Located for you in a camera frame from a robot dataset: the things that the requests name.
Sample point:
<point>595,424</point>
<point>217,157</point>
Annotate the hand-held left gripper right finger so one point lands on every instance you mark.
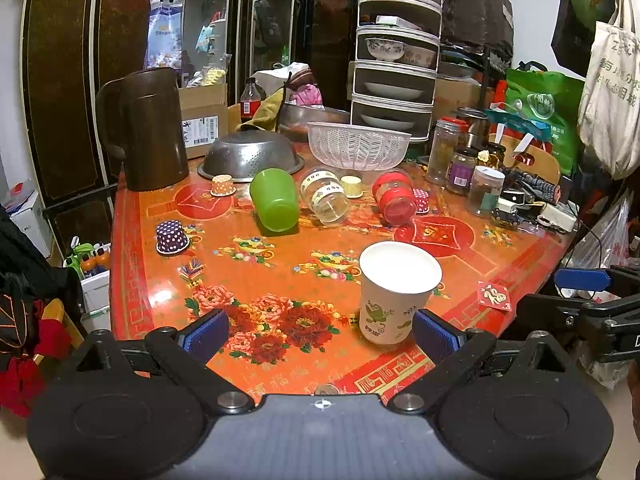
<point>436,342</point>

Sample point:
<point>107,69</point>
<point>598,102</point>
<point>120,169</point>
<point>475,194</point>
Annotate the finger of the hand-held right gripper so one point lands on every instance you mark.
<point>582,278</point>
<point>550,306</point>

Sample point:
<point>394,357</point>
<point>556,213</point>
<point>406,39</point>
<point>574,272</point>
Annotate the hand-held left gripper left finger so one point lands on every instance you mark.
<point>207,334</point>

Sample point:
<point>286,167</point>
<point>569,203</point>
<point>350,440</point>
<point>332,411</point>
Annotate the white paper cup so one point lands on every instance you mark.
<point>397,295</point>

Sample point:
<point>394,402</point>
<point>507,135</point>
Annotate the green plastic cup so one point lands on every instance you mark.
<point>272,200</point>

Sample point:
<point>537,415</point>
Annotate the clear glass cup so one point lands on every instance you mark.
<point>326,195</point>

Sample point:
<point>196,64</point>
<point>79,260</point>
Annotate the white plastic bag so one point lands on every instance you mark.
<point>602,240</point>

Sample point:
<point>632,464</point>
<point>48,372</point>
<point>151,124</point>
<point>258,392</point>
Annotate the red paper card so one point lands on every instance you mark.
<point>493,296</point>

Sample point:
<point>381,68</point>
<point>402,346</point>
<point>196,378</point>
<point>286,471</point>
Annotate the white power strip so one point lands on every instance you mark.
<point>559,217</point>

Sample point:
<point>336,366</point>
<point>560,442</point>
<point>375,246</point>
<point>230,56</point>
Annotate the purple dotted cupcake liner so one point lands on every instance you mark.
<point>171,237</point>

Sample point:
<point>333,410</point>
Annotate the black hair brush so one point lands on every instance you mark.
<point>532,185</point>

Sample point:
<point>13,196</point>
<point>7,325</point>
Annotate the coin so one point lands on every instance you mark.
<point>326,389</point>

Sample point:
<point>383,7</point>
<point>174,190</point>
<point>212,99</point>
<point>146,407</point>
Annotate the white bin with bottles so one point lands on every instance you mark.
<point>95,285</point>

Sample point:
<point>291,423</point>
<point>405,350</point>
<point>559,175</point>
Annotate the wooden chair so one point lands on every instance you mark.
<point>540,157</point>

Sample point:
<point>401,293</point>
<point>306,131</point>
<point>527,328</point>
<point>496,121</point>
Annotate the clear jar white lid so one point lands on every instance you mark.
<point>485,192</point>

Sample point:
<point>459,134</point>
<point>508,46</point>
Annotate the red dotted cupcake liner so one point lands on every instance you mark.
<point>420,201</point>

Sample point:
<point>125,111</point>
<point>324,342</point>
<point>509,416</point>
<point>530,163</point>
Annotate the orange dotted cupcake liner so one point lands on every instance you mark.
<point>222,186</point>

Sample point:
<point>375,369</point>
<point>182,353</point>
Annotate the red lidded jar lying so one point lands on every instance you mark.
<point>395,196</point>

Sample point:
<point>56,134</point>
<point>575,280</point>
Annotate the dark jar purple label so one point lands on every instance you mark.
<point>461,172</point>

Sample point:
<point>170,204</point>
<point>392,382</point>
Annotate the green shopping bag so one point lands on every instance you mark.
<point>545,115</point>

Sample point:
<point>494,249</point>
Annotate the yellow cupcake liner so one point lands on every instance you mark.
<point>352,186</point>

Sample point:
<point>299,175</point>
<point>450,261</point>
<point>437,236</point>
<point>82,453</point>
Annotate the metal colander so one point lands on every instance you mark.
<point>250,157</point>

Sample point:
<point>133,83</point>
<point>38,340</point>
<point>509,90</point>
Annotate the dark clothing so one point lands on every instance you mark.
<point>25,310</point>

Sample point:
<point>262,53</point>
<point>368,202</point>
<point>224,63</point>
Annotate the tall red-lidded jar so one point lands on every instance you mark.
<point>445,152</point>

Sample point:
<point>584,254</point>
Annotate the canvas tote bag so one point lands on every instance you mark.
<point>612,85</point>

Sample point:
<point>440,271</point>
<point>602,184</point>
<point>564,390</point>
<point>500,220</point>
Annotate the white storage box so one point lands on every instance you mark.
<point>30,220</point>

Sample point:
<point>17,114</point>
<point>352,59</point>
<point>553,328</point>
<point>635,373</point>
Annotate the white plastic basket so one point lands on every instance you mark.
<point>357,145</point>

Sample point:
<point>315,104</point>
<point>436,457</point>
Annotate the brown plastic pitcher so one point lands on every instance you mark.
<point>147,130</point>

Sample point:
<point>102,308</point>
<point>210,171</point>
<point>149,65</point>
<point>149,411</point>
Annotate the cardboard box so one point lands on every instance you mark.
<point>202,120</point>

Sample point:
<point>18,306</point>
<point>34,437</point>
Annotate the cola bottle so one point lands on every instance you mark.
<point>249,102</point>

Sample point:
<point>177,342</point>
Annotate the metal basin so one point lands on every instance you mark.
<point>312,117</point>

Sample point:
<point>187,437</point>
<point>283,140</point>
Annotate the dark hanging bag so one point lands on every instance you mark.
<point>580,30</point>

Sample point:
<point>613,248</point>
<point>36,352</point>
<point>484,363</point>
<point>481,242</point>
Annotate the white deep plate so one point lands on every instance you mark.
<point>394,91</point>

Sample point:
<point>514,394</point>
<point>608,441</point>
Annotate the pink cloth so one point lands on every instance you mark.
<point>307,94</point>

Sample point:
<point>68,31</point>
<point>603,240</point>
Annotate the tiered dish cover rack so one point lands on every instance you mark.
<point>397,75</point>

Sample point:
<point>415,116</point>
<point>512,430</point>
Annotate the pale ceramic bowl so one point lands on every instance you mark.
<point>421,56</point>

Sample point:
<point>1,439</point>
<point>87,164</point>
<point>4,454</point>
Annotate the black fabric case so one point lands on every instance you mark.
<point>477,15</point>

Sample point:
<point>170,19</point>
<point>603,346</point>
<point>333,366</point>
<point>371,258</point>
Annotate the floral ceramic bowl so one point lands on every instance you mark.
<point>385,49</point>

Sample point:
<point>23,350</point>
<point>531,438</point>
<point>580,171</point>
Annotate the hanging snack packet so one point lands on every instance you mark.
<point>164,30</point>

